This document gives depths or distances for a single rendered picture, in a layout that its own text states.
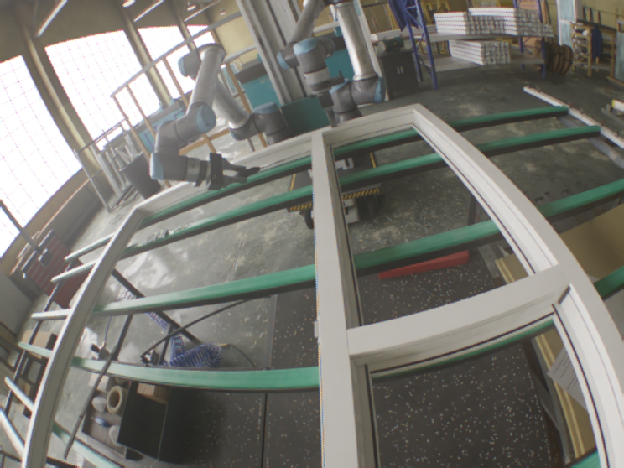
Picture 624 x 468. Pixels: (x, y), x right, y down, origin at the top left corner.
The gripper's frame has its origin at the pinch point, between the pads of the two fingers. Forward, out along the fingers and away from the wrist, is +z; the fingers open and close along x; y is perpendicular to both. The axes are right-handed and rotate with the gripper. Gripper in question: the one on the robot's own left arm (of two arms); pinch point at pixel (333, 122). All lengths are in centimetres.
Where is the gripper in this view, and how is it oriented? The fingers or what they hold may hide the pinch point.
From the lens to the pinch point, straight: 106.5
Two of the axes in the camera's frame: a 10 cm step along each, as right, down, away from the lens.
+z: 3.2, 7.0, 6.4
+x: 0.2, 6.7, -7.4
